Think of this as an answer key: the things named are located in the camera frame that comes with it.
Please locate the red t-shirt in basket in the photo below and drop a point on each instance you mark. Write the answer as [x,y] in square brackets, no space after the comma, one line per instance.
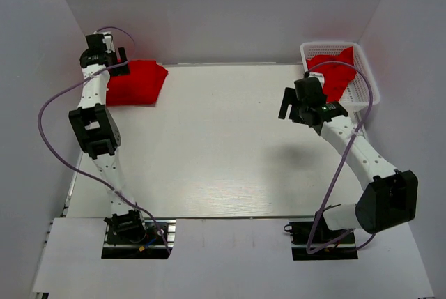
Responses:
[337,77]

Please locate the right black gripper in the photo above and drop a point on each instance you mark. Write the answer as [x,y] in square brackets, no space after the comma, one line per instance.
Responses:
[289,99]

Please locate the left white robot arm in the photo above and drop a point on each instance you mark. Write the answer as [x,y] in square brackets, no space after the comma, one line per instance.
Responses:
[96,131]

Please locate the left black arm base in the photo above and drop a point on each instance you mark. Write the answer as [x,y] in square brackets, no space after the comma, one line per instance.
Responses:
[148,244]

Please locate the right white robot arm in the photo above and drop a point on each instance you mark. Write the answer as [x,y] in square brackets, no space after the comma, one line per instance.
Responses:
[389,195]

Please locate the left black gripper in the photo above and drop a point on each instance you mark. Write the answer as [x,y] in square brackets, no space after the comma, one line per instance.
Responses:
[123,70]

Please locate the white plastic basket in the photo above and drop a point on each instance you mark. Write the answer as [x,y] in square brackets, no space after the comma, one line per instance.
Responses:
[356,95]

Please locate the red t-shirt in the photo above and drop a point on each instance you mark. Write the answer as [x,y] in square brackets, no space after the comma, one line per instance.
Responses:
[130,101]
[145,80]
[337,77]

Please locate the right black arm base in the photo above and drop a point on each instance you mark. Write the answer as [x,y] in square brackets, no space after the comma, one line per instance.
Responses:
[299,231]

